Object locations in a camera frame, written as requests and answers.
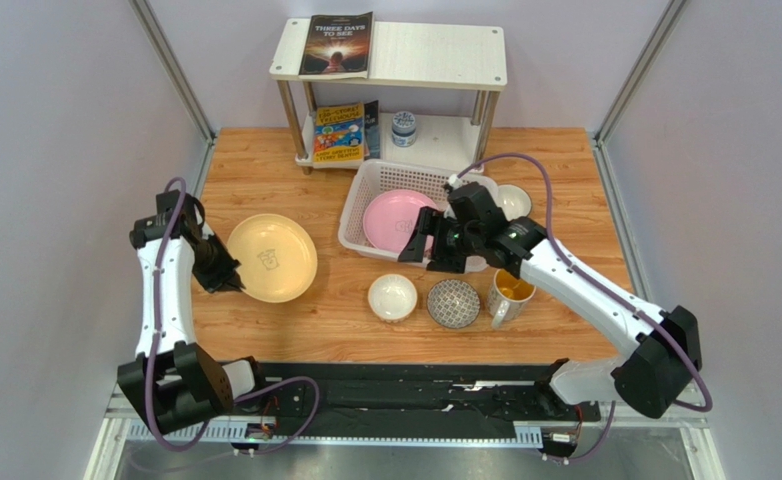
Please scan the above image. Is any pink plate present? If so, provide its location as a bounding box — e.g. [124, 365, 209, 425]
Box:
[362, 189, 437, 254]

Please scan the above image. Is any yellow plate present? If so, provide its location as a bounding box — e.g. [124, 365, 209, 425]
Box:
[227, 213, 318, 303]

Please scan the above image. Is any white plastic basket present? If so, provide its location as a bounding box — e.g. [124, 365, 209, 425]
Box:
[336, 158, 501, 274]

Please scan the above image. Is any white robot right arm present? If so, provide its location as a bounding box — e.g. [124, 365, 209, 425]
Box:
[398, 182, 702, 419]

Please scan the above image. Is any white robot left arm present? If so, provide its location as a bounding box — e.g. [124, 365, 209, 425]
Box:
[117, 190, 256, 435]

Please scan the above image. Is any grey patterned bowl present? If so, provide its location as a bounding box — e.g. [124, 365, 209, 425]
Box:
[427, 279, 481, 329]

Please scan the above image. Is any white bowl dark outside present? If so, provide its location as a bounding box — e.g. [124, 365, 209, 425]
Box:
[496, 184, 533, 220]

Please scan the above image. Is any white striped bowl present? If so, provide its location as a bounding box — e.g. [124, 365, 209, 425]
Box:
[367, 274, 418, 323]

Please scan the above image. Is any patterned mug yellow inside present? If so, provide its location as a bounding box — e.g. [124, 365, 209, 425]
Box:
[486, 270, 537, 329]

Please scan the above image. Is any blue white ceramic jar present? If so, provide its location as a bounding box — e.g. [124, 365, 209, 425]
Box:
[391, 111, 417, 147]

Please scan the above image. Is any white two-tier shelf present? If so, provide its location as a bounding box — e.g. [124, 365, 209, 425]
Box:
[269, 18, 508, 174]

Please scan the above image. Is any yellow treehouse book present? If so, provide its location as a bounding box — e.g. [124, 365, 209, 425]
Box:
[312, 102, 366, 169]

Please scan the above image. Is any dark blue book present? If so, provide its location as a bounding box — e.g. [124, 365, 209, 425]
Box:
[364, 100, 381, 160]

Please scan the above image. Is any dark Three Days book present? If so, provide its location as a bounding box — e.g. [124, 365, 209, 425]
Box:
[298, 12, 374, 80]

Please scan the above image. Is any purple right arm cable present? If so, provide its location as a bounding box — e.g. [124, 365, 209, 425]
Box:
[454, 152, 715, 465]

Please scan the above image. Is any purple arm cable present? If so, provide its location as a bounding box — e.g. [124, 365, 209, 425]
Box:
[143, 176, 322, 455]
[454, 152, 715, 465]

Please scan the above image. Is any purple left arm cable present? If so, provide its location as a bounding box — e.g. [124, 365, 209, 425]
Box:
[143, 176, 322, 455]

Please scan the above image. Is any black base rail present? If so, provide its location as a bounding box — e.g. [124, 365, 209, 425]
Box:
[141, 359, 602, 461]

